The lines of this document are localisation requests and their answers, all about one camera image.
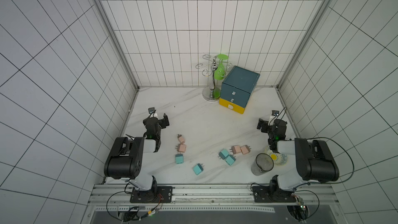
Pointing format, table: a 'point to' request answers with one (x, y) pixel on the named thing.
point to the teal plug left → (179, 158)
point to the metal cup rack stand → (212, 94)
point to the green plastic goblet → (219, 71)
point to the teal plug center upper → (223, 154)
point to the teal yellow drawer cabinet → (236, 88)
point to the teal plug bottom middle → (198, 168)
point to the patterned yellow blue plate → (279, 159)
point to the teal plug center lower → (230, 159)
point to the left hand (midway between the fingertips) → (157, 117)
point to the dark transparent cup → (263, 164)
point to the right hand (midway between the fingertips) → (263, 117)
